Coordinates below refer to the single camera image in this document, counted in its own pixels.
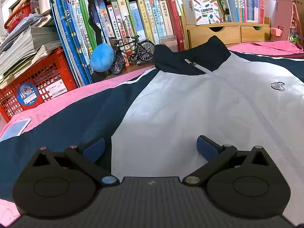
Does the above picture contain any navy white zip jacket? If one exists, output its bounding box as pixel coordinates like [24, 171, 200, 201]
[1, 36, 303, 227]

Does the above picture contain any white smartphone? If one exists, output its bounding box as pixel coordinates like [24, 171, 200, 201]
[0, 118, 31, 142]

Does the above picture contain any red plastic crate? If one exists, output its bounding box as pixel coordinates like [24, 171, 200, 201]
[1, 48, 77, 122]

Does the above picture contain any pink printed towel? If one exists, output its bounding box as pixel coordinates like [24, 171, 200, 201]
[1, 37, 303, 227]

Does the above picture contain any small blue plush ball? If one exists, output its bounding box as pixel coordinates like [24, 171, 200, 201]
[90, 43, 114, 73]

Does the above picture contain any wooden drawer organizer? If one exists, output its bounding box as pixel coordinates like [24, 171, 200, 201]
[180, 15, 271, 50]

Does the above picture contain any clear plastic container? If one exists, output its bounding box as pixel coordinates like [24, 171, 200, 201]
[160, 35, 178, 52]

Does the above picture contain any miniature black bicycle model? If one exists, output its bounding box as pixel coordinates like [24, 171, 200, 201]
[110, 35, 155, 75]

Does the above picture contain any stack of papers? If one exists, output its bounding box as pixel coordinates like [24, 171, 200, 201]
[1, 13, 61, 89]

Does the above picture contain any label printer box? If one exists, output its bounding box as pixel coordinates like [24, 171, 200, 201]
[183, 0, 223, 26]

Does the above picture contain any pink toy house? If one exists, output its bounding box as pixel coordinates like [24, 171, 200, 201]
[271, 0, 303, 49]

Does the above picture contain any thick red book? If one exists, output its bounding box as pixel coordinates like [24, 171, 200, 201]
[166, 0, 185, 51]

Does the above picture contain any small red basket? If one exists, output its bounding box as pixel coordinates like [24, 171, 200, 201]
[4, 2, 32, 33]

